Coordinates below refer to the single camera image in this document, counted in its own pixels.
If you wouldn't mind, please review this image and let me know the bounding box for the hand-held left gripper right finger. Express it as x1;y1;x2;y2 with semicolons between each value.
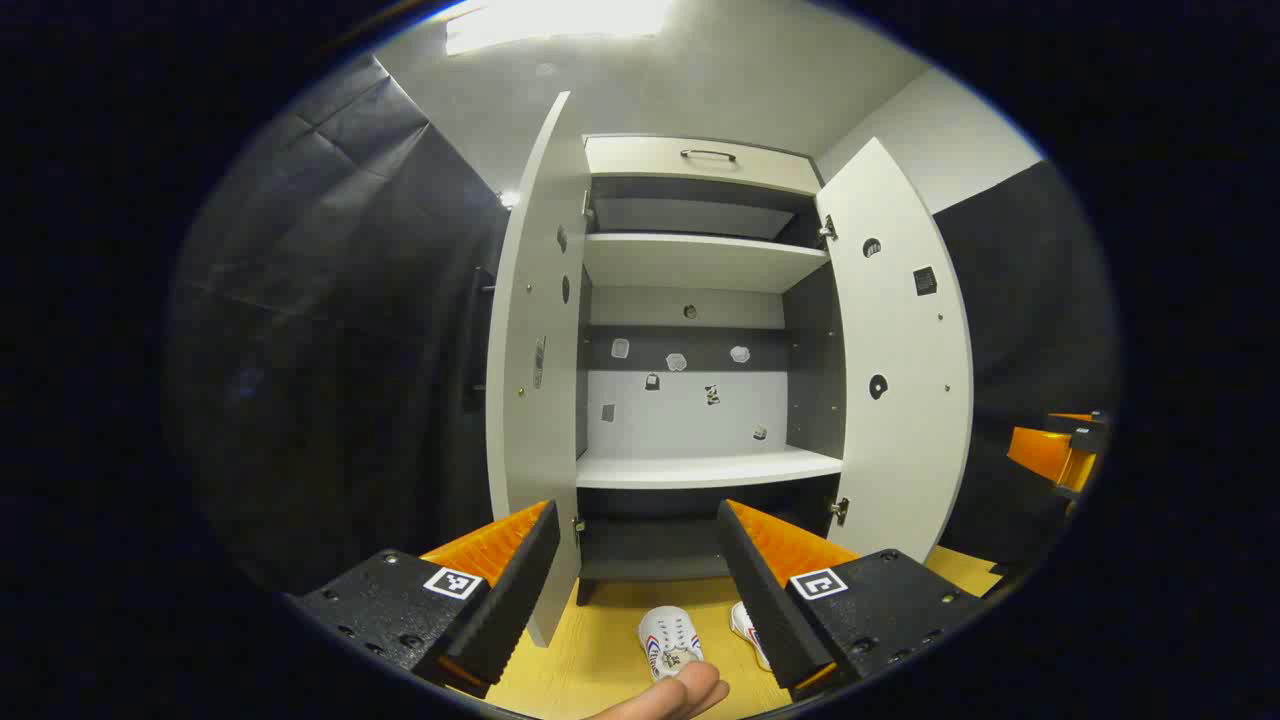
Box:
714;497;989;703

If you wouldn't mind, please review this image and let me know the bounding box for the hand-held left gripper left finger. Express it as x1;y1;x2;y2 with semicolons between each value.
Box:
288;498;563;699

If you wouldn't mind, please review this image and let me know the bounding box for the white shoe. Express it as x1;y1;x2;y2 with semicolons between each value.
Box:
638;605;706;683
730;600;773;673

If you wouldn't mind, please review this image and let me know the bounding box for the white cabinet door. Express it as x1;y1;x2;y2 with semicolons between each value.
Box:
485;90;591;649
815;137;976;563

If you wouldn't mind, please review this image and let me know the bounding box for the white shoe cabinet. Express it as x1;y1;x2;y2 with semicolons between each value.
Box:
575;133;849;606

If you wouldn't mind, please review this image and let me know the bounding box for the white cabinet drawer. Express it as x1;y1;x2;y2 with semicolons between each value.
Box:
583;135;823;196

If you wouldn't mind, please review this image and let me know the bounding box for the black backdrop cloth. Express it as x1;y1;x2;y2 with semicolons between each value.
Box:
935;160;1121;571
165;55;511;596

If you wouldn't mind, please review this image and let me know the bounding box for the ceiling light panel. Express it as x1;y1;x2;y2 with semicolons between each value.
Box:
445;0;676;56

